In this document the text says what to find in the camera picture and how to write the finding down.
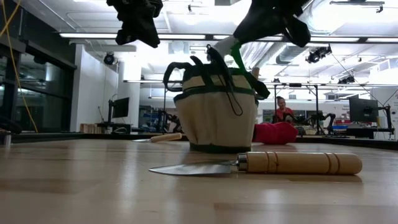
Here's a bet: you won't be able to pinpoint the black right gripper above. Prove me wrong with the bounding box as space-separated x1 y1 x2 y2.
233 0 312 49

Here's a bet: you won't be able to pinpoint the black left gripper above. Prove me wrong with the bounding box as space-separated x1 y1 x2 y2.
106 0 164 49

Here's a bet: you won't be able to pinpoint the green plastic spray bottle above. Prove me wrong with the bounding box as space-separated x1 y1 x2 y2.
213 34 246 74

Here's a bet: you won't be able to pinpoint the dark green pruning shears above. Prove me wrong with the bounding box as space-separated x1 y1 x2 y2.
190 44 244 117

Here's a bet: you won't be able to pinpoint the red gardening glove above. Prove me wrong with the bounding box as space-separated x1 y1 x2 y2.
253 121 299 146

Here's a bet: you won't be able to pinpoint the narrow trowel wooden handle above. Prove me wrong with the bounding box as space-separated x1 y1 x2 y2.
132 133 183 144

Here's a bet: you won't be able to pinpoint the beige green canvas gardening bag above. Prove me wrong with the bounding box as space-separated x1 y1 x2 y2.
163 60 271 154

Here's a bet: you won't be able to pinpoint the wide trowel wooden handle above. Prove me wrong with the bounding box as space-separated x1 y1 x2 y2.
149 151 363 177

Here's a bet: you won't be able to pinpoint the overhead LED light bar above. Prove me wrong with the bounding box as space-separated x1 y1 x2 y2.
58 32 398 44

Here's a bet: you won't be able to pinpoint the black ceiling spotlight cluster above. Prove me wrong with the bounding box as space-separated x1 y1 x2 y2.
338 75 356 85
305 45 333 64

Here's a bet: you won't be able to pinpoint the black computer monitor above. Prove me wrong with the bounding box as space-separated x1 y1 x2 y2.
348 95 379 123
107 96 130 125

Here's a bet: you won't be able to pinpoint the person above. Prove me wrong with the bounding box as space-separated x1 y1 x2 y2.
275 95 296 123

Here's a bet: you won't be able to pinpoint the wooden crate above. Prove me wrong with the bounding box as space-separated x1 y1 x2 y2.
80 123 98 134

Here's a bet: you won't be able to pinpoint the black background desk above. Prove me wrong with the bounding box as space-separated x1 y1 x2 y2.
345 126 396 140

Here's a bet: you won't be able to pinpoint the black metal stand frame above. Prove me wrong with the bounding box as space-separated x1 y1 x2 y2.
273 82 320 135

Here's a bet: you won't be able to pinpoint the yellow extension cable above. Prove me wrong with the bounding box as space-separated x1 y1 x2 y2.
0 0 39 134

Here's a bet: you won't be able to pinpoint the black metal table frame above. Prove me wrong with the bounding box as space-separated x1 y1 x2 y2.
12 132 398 151

